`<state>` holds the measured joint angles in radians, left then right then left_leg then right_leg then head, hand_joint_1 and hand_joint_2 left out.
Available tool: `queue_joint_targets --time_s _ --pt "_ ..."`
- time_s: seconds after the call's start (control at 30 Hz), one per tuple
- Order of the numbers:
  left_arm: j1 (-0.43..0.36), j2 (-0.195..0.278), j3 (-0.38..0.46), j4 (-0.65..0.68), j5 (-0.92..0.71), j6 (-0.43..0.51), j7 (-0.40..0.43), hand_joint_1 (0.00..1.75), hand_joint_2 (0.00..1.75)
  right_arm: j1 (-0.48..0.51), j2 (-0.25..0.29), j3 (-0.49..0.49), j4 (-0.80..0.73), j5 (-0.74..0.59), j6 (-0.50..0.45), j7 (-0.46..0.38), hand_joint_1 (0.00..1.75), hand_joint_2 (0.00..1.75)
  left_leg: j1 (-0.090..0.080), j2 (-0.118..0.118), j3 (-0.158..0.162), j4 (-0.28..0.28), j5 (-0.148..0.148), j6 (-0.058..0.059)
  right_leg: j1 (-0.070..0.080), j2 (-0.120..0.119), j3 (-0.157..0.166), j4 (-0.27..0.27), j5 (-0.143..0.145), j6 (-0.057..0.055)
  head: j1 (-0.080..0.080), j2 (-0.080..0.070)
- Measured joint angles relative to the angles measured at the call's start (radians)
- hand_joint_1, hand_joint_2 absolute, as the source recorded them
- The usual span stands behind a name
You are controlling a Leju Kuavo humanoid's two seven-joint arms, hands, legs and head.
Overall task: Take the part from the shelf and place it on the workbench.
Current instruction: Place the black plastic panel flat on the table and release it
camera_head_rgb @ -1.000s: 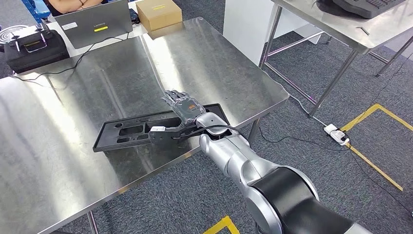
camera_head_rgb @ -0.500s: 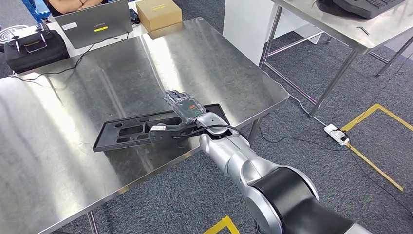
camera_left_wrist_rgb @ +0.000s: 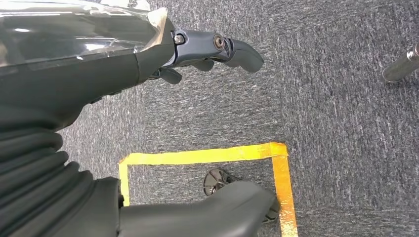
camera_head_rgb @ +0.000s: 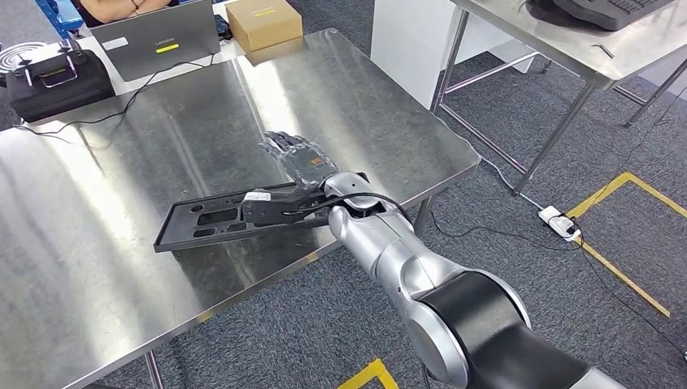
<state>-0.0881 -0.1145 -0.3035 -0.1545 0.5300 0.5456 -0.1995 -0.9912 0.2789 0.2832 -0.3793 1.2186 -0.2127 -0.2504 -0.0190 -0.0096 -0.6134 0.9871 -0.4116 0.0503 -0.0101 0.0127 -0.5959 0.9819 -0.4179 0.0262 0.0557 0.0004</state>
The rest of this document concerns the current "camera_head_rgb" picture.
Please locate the metal allen key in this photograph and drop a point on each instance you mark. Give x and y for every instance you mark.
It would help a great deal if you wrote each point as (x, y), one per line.
(604, 50)

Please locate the brown cardboard box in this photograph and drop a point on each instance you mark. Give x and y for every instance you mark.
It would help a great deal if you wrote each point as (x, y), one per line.
(268, 27)

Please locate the grey laptop computer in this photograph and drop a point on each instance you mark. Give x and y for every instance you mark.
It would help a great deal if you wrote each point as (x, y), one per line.
(161, 43)

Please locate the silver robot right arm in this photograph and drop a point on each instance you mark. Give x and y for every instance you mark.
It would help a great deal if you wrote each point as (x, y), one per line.
(418, 268)

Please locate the black plastic plate part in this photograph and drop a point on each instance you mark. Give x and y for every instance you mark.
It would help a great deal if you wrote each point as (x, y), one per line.
(188, 233)

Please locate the blue metal frame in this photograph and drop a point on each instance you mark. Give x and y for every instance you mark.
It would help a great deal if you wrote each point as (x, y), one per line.
(61, 13)

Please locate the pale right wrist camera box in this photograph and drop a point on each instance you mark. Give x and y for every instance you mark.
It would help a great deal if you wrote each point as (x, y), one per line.
(268, 212)

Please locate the black equipment case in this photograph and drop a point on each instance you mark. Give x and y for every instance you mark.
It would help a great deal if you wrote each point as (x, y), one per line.
(59, 96)

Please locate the yellow floor tape square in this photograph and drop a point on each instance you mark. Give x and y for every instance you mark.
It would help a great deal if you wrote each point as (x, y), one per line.
(622, 278)
(373, 373)

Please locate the person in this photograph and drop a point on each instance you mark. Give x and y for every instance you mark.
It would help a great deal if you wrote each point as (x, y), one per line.
(121, 8)

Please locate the silver spiral coil disc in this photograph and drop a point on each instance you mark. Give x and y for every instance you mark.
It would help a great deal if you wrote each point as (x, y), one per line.
(13, 56)

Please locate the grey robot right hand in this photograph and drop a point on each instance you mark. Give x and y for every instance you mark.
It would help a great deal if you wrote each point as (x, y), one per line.
(308, 164)

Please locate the stainless steel table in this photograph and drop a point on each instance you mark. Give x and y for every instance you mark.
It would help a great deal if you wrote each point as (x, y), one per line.
(563, 59)

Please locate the white desk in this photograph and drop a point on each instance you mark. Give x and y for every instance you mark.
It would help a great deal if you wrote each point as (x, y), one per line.
(123, 87)

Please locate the large stainless steel workbench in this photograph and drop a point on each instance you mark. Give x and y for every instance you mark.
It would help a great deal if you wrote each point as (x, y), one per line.
(80, 295)

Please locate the white partition panel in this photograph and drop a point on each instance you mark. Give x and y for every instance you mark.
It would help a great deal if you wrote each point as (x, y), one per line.
(408, 48)

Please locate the white power strip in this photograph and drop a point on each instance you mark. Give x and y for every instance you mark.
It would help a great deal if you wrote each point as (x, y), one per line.
(559, 223)

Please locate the black grille car part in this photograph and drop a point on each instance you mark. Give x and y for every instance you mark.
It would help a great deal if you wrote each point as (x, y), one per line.
(617, 11)

